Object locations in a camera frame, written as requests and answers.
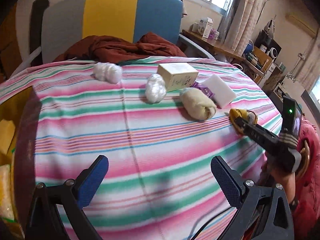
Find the wall air conditioner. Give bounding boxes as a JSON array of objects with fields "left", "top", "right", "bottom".
[{"left": 285, "top": 14, "right": 317, "bottom": 37}]

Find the wooden side desk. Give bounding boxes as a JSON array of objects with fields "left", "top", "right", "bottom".
[{"left": 182, "top": 29, "right": 245, "bottom": 63}]

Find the yellow fabric pouch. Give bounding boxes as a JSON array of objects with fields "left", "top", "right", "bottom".
[{"left": 229, "top": 108, "right": 258, "bottom": 133}]

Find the person's right hand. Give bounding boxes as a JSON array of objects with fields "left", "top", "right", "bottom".
[{"left": 271, "top": 166, "right": 297, "bottom": 204}]

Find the grey yellow blue chair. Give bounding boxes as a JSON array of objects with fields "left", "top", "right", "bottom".
[{"left": 41, "top": 0, "right": 213, "bottom": 64}]

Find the cream towel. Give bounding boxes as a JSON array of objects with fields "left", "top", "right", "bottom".
[{"left": 179, "top": 88, "right": 217, "bottom": 120}]

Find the wooden cabinet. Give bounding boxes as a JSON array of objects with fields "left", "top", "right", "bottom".
[{"left": 240, "top": 46, "right": 274, "bottom": 85}]

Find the black appliance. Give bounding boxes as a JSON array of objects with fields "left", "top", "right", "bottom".
[{"left": 255, "top": 30, "right": 282, "bottom": 63}]

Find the beige cardboard box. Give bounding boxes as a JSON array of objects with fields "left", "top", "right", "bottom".
[{"left": 157, "top": 62, "right": 199, "bottom": 92}]

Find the white carton box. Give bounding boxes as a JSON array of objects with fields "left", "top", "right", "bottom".
[{"left": 200, "top": 17, "right": 213, "bottom": 38}]

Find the gold metal tin box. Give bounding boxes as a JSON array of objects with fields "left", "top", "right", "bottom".
[{"left": 0, "top": 85, "right": 42, "bottom": 230}]

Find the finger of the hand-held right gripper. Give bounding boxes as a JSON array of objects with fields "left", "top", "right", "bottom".
[{"left": 235, "top": 118, "right": 278, "bottom": 153}]

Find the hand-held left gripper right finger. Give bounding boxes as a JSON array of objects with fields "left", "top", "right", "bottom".
[{"left": 211, "top": 156, "right": 294, "bottom": 240}]

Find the small purple sachet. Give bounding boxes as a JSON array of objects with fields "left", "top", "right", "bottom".
[{"left": 191, "top": 81, "right": 216, "bottom": 98}]

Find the black rolled mat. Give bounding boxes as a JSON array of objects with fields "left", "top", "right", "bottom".
[{"left": 29, "top": 0, "right": 50, "bottom": 65}]

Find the brown jacket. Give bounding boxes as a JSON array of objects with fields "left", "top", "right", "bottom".
[{"left": 54, "top": 32, "right": 187, "bottom": 64}]

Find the pink green striped tablecloth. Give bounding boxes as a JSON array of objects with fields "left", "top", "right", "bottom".
[{"left": 0, "top": 55, "right": 288, "bottom": 240}]

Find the striped knit sleeve cuff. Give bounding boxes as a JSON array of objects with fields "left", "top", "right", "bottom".
[{"left": 279, "top": 130, "right": 299, "bottom": 150}]

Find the person's red jacket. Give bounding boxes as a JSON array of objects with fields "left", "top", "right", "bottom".
[{"left": 292, "top": 120, "right": 320, "bottom": 240}]

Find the beige patterned curtain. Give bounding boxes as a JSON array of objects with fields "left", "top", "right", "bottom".
[{"left": 220, "top": 0, "right": 265, "bottom": 53}]

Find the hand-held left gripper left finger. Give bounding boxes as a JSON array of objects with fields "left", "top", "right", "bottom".
[{"left": 25, "top": 155, "right": 110, "bottom": 240}]

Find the black cable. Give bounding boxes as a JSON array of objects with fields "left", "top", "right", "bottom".
[{"left": 192, "top": 205, "right": 240, "bottom": 240}]

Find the white foam wrap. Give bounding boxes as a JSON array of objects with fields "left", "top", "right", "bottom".
[{"left": 11, "top": 46, "right": 42, "bottom": 75}]

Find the white foam sponge block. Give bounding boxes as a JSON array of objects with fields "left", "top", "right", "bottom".
[{"left": 201, "top": 74, "right": 237, "bottom": 108}]

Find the white plastic bag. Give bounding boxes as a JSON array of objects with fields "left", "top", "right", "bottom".
[
  {"left": 145, "top": 74, "right": 167, "bottom": 104},
  {"left": 93, "top": 62, "right": 123, "bottom": 83}
]

